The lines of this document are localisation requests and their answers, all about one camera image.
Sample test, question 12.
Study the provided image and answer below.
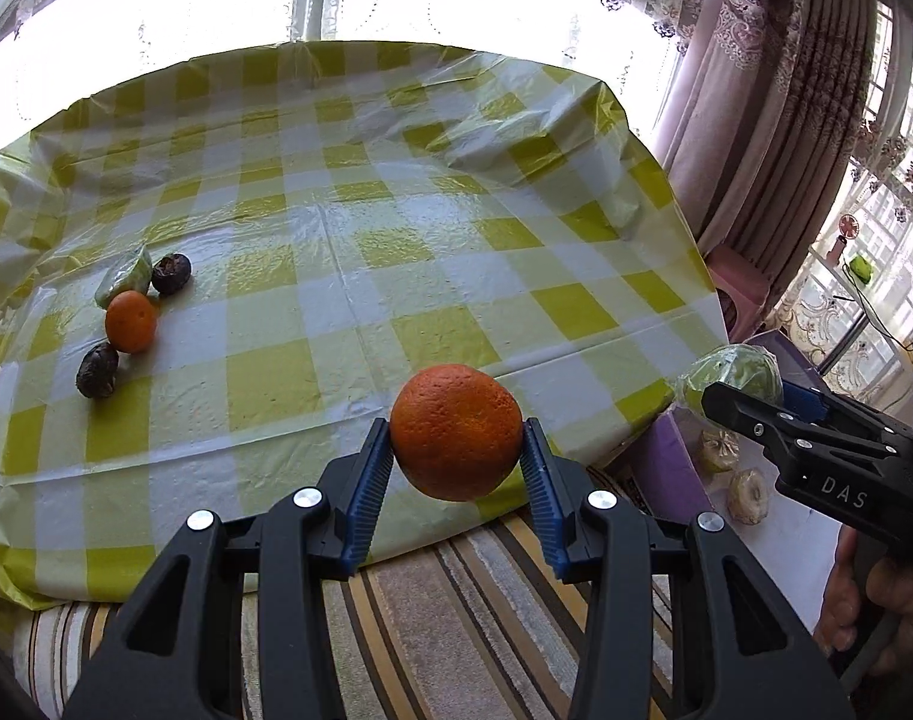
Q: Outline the small white table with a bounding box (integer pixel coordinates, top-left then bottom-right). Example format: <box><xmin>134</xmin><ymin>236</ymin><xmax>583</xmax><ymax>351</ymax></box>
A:
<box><xmin>809</xmin><ymin>244</ymin><xmax>913</xmax><ymax>376</ymax></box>

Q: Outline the pink embroidered curtain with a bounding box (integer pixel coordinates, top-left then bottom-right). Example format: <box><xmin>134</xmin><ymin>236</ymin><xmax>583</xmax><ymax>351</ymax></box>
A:
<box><xmin>651</xmin><ymin>0</ymin><xmax>913</xmax><ymax>301</ymax></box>

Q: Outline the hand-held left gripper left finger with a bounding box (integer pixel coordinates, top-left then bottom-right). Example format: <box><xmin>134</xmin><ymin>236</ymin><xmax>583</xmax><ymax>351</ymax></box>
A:
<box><xmin>62</xmin><ymin>418</ymin><xmax>396</xmax><ymax>720</ymax></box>

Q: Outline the plastic-wrapped green fruit half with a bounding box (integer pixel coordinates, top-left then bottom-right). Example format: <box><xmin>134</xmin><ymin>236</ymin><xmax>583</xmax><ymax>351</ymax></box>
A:
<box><xmin>94</xmin><ymin>246</ymin><xmax>155</xmax><ymax>310</ymax></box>

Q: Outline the orange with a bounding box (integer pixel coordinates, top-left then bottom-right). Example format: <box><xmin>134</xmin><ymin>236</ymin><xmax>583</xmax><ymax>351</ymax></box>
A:
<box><xmin>104</xmin><ymin>291</ymin><xmax>158</xmax><ymax>354</ymax></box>
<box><xmin>390</xmin><ymin>364</ymin><xmax>525</xmax><ymax>502</ymax></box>

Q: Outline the person's right hand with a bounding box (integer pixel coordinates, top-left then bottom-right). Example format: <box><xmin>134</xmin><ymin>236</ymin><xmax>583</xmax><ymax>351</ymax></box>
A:
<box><xmin>812</xmin><ymin>525</ymin><xmax>913</xmax><ymax>683</ymax></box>

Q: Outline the plastic-wrapped pale fruit half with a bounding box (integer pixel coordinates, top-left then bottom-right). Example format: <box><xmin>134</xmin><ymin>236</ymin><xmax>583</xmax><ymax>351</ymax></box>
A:
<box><xmin>726</xmin><ymin>469</ymin><xmax>770</xmax><ymax>527</ymax></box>
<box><xmin>698</xmin><ymin>427</ymin><xmax>743</xmax><ymax>475</ymax></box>

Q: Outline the dark wrinkled fruit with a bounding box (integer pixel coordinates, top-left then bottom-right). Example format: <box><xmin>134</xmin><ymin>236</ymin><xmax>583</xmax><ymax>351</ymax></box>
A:
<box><xmin>76</xmin><ymin>343</ymin><xmax>120</xmax><ymax>400</ymax></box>
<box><xmin>151</xmin><ymin>253</ymin><xmax>193</xmax><ymax>296</ymax></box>

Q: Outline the pink stool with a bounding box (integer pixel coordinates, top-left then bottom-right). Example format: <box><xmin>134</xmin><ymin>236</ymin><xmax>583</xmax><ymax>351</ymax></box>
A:
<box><xmin>707</xmin><ymin>244</ymin><xmax>773</xmax><ymax>346</ymax></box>

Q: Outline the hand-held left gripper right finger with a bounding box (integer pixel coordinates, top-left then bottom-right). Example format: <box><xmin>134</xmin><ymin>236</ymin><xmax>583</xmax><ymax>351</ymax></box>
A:
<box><xmin>520</xmin><ymin>417</ymin><xmax>855</xmax><ymax>720</ymax></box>

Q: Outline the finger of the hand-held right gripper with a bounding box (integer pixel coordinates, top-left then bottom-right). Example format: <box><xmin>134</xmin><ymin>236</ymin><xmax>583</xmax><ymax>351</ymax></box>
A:
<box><xmin>700</xmin><ymin>381</ymin><xmax>911</xmax><ymax>477</ymax></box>
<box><xmin>782</xmin><ymin>382</ymin><xmax>913</xmax><ymax>440</ymax></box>

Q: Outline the purple cardboard box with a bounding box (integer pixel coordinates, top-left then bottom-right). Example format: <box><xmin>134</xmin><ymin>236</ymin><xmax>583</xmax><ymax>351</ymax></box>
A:
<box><xmin>598</xmin><ymin>330</ymin><xmax>851</xmax><ymax>638</ymax></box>

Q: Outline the striped plush blanket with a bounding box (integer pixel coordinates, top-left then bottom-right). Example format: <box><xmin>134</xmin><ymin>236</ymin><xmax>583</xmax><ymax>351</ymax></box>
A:
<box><xmin>13</xmin><ymin>502</ymin><xmax>833</xmax><ymax>720</ymax></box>

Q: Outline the yellow checked plastic tablecloth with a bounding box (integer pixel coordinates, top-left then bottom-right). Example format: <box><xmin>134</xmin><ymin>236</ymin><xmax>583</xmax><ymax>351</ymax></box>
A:
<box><xmin>0</xmin><ymin>40</ymin><xmax>731</xmax><ymax>612</ymax></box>

